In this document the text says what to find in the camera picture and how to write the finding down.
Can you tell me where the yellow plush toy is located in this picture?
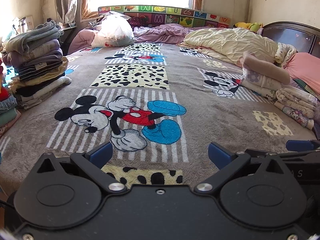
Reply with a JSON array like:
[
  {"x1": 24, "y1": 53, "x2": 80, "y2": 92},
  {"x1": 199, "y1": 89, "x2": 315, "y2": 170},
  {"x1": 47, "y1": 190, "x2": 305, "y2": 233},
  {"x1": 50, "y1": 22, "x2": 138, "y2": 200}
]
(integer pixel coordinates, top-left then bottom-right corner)
[{"x1": 234, "y1": 21, "x2": 263, "y2": 33}]

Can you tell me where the pink quilt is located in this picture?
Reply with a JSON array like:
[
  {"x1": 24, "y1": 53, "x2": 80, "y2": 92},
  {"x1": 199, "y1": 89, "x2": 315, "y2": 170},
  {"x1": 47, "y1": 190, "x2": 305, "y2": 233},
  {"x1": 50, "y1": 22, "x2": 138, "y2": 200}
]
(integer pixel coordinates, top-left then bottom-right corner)
[{"x1": 67, "y1": 28, "x2": 99, "y2": 55}]

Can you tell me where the white folded cloth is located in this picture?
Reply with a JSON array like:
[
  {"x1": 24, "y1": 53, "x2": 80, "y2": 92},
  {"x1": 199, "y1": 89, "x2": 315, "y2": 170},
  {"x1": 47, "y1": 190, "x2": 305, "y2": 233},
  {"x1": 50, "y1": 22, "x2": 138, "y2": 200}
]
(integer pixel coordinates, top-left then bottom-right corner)
[{"x1": 240, "y1": 79, "x2": 278, "y2": 102}]

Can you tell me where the colourful alphabet foam mat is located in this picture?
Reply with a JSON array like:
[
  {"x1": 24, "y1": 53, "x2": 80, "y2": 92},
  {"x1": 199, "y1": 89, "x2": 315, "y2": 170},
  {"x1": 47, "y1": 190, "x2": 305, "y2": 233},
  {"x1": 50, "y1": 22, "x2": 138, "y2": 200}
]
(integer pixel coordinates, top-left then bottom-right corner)
[{"x1": 98, "y1": 4, "x2": 231, "y2": 28}]

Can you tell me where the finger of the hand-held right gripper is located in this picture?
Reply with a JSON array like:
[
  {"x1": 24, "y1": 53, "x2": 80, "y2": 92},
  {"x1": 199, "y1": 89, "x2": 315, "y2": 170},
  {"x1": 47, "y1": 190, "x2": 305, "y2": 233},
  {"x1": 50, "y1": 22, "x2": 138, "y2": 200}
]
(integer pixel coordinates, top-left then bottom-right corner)
[{"x1": 286, "y1": 139, "x2": 320, "y2": 153}]

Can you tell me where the pink printed folded cloth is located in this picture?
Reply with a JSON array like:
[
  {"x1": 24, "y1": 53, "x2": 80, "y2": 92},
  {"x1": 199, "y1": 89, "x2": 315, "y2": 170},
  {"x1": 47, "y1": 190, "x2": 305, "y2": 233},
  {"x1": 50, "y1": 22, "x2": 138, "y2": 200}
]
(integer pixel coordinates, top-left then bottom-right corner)
[{"x1": 274, "y1": 101, "x2": 315, "y2": 130}]

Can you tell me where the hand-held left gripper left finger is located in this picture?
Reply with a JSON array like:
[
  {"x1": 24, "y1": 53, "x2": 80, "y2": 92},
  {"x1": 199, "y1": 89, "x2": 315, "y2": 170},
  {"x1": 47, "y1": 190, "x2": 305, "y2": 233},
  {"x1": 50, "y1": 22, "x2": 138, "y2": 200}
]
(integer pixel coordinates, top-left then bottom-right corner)
[{"x1": 37, "y1": 142, "x2": 128, "y2": 195}]

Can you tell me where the red plush toy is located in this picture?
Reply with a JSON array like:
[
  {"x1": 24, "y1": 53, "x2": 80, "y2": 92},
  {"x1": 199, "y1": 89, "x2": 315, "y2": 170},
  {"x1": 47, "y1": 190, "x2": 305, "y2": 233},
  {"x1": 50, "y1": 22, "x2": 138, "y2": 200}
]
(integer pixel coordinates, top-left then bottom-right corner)
[{"x1": 0, "y1": 59, "x2": 10, "y2": 100}]

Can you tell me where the dark wooden headboard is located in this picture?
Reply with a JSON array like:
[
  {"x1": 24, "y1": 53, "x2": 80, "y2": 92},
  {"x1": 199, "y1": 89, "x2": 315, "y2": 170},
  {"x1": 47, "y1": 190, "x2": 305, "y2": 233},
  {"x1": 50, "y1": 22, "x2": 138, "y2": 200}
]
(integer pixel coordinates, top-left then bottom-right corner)
[{"x1": 261, "y1": 21, "x2": 320, "y2": 55}]

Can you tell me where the stack of folded clothes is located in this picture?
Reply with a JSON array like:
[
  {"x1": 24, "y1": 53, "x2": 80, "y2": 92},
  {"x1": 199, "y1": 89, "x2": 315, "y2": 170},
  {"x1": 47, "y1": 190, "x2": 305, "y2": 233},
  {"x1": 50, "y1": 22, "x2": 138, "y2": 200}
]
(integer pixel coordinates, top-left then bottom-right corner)
[{"x1": 5, "y1": 21, "x2": 73, "y2": 110}]

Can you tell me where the white patterned pillow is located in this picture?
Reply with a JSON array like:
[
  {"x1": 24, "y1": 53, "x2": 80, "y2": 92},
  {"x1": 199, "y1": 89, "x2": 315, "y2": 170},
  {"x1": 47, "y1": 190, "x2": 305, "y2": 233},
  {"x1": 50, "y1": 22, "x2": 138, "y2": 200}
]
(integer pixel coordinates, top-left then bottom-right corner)
[{"x1": 274, "y1": 42, "x2": 297, "y2": 64}]

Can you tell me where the cream folded blanket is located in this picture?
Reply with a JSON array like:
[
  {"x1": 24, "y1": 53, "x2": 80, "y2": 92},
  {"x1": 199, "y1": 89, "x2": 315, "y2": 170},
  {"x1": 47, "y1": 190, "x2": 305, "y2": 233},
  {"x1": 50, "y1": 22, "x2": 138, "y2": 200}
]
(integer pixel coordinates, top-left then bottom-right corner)
[{"x1": 275, "y1": 85, "x2": 319, "y2": 118}]

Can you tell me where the blue denim cloth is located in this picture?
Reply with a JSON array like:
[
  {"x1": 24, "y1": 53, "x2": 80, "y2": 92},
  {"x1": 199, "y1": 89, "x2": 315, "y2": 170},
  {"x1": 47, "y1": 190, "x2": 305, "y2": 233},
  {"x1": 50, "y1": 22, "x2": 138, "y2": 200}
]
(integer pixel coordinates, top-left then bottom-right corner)
[{"x1": 0, "y1": 96, "x2": 17, "y2": 114}]

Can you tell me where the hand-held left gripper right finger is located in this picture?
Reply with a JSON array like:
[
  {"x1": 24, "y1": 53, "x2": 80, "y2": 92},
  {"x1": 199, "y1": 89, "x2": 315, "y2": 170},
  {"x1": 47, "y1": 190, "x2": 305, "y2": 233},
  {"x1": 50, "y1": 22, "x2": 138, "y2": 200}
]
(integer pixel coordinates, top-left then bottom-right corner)
[{"x1": 194, "y1": 142, "x2": 284, "y2": 195}]

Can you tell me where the white plastic bag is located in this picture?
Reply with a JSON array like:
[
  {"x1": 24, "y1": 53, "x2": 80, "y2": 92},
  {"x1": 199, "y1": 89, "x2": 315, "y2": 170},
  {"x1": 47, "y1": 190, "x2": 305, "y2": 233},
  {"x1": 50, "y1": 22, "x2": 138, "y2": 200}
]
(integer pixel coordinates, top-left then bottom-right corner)
[{"x1": 91, "y1": 15, "x2": 135, "y2": 48}]

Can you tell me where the beige folded cloth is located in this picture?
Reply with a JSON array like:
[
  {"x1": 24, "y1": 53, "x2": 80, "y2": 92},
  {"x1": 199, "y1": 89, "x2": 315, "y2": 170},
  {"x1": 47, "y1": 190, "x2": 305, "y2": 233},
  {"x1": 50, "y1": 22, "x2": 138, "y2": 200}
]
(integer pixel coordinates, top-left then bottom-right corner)
[{"x1": 241, "y1": 51, "x2": 290, "y2": 84}]

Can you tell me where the green folded cloth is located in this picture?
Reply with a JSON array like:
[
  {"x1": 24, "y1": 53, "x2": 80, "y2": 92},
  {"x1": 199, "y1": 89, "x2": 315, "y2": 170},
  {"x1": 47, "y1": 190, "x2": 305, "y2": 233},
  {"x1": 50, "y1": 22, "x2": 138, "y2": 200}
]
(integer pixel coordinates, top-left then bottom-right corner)
[{"x1": 0, "y1": 109, "x2": 22, "y2": 128}]

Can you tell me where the dark green cloth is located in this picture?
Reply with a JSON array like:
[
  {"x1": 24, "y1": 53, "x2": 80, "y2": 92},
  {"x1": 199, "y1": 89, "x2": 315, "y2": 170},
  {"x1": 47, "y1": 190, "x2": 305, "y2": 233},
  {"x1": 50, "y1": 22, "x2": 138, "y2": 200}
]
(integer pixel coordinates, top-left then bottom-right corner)
[{"x1": 293, "y1": 78, "x2": 320, "y2": 94}]

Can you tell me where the dark desk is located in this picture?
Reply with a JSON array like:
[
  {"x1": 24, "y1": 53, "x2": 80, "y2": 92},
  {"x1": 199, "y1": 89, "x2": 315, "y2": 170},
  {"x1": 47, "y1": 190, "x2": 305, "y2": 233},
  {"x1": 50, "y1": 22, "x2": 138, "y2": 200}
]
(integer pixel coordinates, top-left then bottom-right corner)
[{"x1": 59, "y1": 24, "x2": 79, "y2": 52}]

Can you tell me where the beige curtain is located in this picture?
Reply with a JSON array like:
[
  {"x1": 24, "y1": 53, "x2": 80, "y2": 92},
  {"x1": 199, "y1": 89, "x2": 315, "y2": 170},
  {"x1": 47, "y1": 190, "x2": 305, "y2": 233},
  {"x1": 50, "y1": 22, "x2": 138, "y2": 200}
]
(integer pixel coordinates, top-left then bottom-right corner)
[{"x1": 54, "y1": 0, "x2": 83, "y2": 25}]

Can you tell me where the cartoon printed blanket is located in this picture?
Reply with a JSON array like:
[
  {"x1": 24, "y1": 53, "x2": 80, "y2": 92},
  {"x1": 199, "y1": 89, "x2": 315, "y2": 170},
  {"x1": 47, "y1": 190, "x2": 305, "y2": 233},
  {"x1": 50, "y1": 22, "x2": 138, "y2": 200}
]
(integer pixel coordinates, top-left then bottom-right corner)
[{"x1": 0, "y1": 42, "x2": 318, "y2": 195}]

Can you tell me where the cream duvet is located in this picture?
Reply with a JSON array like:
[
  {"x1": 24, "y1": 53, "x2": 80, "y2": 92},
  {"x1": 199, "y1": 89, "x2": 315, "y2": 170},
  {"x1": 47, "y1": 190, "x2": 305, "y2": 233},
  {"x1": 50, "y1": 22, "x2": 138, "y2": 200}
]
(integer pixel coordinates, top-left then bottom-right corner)
[{"x1": 176, "y1": 27, "x2": 279, "y2": 67}]

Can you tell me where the flower print folded cloth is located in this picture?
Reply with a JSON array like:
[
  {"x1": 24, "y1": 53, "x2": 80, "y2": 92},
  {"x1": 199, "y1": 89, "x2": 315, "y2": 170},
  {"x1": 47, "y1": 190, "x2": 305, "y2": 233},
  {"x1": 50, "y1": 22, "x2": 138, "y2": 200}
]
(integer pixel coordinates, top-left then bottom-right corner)
[{"x1": 241, "y1": 67, "x2": 283, "y2": 90}]

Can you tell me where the pink pillow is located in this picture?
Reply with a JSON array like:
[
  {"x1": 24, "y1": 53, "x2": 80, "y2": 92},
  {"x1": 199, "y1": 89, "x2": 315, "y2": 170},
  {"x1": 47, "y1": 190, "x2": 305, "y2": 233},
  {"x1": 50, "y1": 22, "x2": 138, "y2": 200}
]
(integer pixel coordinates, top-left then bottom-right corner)
[{"x1": 284, "y1": 52, "x2": 320, "y2": 95}]

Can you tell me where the purple duvet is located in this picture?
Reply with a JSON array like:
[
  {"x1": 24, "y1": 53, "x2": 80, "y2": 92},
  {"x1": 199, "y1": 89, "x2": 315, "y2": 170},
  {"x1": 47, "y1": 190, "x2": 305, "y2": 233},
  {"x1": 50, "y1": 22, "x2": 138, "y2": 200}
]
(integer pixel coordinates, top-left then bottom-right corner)
[{"x1": 132, "y1": 23, "x2": 200, "y2": 44}]

